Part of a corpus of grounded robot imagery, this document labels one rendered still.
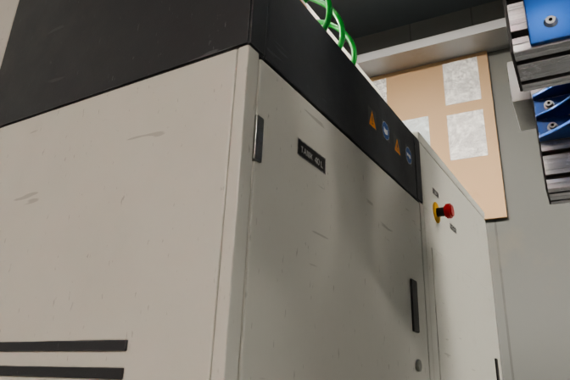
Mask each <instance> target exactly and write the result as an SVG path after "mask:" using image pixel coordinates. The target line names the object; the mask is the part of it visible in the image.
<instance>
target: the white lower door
mask: <svg viewBox="0 0 570 380"><path fill-rule="evenodd" d="M237 380H429V365H428V338H427V323H426V309H425V295H424V281H423V266H422V239H421V224H420V210H419V203H418V202H417V201H416V200H415V199H414V198H413V197H412V196H411V195H410V194H409V193H408V192H407V191H406V190H405V189H403V188H402V187H401V186H400V185H399V184H398V183H397V182H396V181H394V180H393V179H392V178H391V177H390V176H389V175H388V174H387V173H386V172H385V171H383V170H382V169H381V168H380V167H379V166H378V165H377V164H376V163H374V162H373V161H372V160H371V159H370V158H369V157H368V156H367V155H366V154H364V153H363V152H362V151H361V150H360V149H359V148H358V147H357V146H356V145H355V144H353V143H352V142H351V141H350V140H349V139H348V138H347V137H346V136H345V135H344V134H343V133H342V132H341V131H340V130H339V129H338V128H337V127H336V126H334V125H333V124H332V123H331V122H330V121H329V120H328V119H327V118H325V117H324V116H323V115H322V114H321V113H320V112H319V111H318V110H317V109H315V108H314V107H313V106H312V105H311V104H310V103H309V102H308V101H307V100H306V99H304V98H303V97H302V96H301V95H300V94H299V93H298V92H297V91H295V90H294V89H293V88H292V87H291V86H290V85H289V84H288V83H287V82H286V81H285V80H283V78H281V76H279V75H278V74H277V73H276V72H275V71H274V70H273V69H272V68H271V67H270V66H269V65H268V64H266V63H265V62H264V61H263V60H262V59H259V65H258V78H257V91H256V104H255V117H254V141H253V155H252V168H251V181H250V194H249V218H248V232H247V245H246V258H245V271H244V284H243V309H242V322H241V335H240V348H239V361H238V374H237Z"/></svg>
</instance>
